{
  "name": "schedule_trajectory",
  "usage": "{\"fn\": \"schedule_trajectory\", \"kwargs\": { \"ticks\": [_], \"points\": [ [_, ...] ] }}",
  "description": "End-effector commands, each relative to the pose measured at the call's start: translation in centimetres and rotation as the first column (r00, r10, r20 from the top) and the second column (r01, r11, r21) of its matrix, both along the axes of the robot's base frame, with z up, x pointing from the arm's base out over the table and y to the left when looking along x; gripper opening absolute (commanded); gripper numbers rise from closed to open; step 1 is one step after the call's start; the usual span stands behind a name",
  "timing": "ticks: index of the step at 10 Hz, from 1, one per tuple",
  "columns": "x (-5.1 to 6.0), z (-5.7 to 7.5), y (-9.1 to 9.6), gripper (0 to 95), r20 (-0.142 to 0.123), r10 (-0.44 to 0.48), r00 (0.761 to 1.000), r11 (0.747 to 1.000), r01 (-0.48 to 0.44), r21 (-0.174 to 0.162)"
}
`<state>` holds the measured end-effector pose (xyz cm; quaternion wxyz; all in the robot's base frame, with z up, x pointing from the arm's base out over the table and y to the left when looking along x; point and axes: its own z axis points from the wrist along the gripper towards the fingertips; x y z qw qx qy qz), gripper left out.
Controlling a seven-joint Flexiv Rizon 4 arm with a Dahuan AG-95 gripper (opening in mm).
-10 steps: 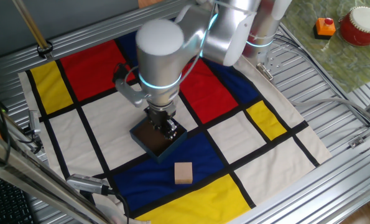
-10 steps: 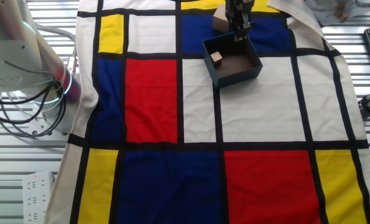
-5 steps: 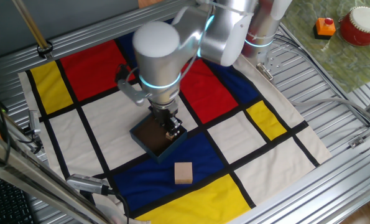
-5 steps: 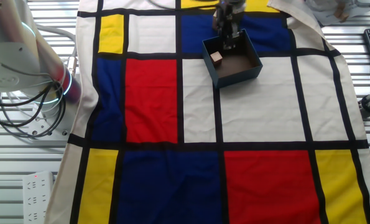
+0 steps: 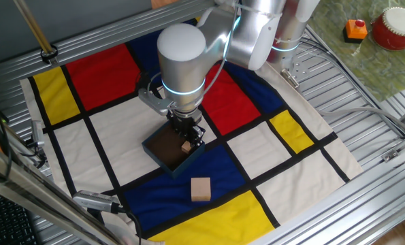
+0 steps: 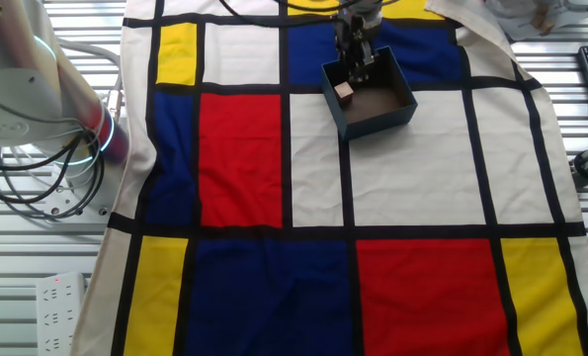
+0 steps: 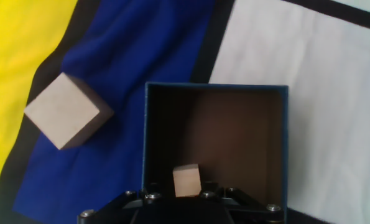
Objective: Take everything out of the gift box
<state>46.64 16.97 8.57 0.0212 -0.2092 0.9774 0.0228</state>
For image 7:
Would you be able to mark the large wooden cube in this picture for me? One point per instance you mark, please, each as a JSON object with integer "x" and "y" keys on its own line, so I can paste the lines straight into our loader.
{"x": 60, "y": 109}

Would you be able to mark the dark blue gift box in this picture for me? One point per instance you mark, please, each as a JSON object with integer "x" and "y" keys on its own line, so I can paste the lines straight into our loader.
{"x": 234, "y": 130}

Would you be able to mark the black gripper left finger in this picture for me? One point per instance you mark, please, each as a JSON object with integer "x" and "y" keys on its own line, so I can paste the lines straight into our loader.
{"x": 125, "y": 205}

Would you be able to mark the Mondrian pattern cloth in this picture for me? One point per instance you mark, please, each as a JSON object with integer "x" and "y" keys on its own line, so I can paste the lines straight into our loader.
{"x": 312, "y": 109}

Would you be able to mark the small wooden cube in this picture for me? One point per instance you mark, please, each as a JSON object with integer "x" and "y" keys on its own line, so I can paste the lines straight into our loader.
{"x": 187, "y": 182}

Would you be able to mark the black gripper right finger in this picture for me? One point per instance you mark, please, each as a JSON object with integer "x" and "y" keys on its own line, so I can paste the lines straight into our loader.
{"x": 234, "y": 202}

